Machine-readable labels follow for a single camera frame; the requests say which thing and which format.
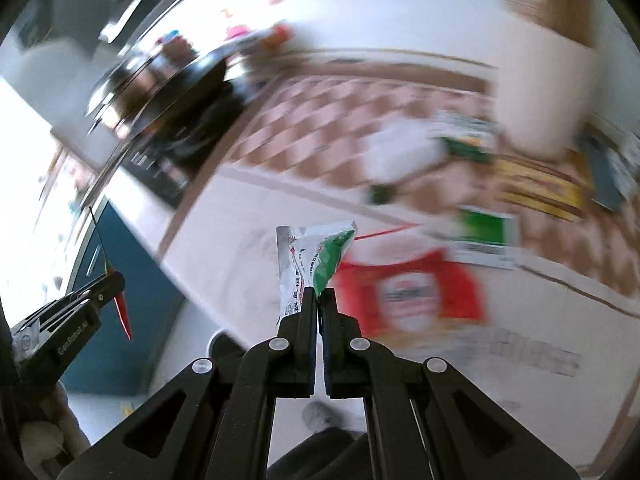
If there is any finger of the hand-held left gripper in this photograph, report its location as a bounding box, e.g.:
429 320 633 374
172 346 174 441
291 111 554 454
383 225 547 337
65 270 127 313

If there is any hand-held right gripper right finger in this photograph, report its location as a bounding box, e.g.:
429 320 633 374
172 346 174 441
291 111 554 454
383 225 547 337
319 287 583 480

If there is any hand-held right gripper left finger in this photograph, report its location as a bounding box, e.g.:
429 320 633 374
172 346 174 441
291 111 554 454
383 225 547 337
57 287 321 480

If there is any red chili pepper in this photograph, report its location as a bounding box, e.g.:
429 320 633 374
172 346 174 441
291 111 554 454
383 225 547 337
89 206 134 341

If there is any red white snack bag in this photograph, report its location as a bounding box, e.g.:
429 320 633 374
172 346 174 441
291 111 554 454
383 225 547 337
332 247 488 341

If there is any white green sauce packet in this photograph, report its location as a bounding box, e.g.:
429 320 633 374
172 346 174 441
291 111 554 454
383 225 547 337
276 219 358 326

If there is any green white carton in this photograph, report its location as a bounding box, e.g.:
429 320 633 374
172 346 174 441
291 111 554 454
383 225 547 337
452 207 521 271

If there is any person's left hand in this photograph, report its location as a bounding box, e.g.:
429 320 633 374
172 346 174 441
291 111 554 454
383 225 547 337
20 382 92 472

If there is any blue kitchen cabinet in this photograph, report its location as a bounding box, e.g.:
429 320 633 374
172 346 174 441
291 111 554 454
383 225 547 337
60 200 187 397

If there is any grey shoe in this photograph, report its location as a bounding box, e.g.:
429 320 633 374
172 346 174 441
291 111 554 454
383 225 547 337
207 330 246 362

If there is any dark appliance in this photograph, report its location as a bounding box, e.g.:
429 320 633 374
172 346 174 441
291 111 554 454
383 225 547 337
115 55 246 207

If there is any white plastic bag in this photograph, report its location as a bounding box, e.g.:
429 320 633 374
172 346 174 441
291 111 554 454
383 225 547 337
362 115 451 197

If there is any wooden lattice rack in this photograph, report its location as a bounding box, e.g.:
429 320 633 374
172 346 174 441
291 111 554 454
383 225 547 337
160 47 640 311

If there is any yellow packet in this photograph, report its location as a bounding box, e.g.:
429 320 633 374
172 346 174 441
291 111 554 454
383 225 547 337
492 155 586 221

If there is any white cylinder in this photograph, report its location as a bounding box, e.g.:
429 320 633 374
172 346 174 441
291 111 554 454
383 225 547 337
492 40 601 161

